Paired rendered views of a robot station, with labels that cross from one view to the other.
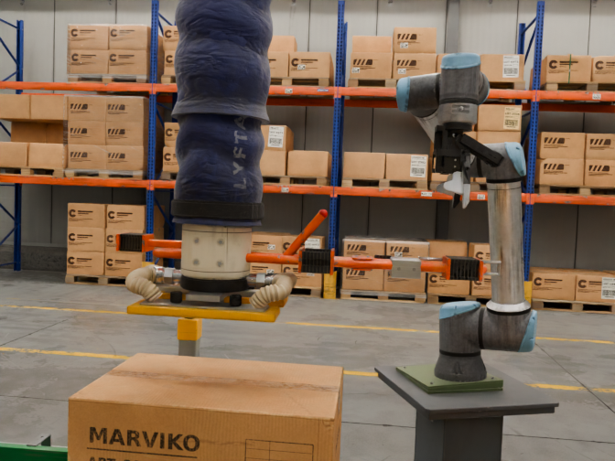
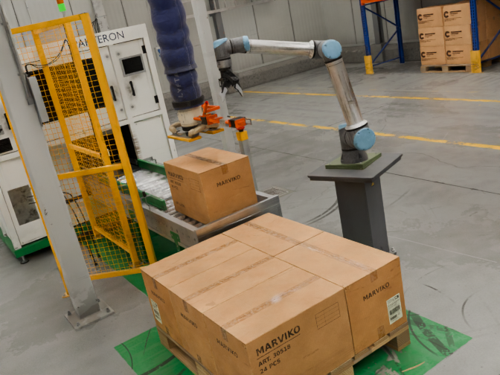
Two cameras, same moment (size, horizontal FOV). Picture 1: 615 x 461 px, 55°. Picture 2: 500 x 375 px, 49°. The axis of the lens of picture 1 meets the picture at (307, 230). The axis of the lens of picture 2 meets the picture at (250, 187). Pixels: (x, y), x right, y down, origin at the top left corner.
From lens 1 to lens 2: 325 cm
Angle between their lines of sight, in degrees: 56
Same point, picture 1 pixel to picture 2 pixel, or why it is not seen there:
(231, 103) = (170, 70)
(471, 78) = (217, 51)
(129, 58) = not seen: outside the picture
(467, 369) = (345, 158)
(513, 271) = (344, 108)
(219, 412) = (182, 169)
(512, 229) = (336, 86)
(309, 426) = (196, 175)
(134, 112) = not seen: outside the picture
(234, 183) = (178, 95)
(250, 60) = (171, 53)
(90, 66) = not seen: outside the picture
